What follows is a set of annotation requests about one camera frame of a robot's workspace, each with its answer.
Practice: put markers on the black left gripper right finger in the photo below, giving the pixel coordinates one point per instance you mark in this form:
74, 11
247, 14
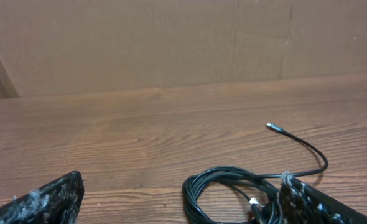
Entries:
303, 204

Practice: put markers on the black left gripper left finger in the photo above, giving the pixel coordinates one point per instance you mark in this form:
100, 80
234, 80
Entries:
57, 202

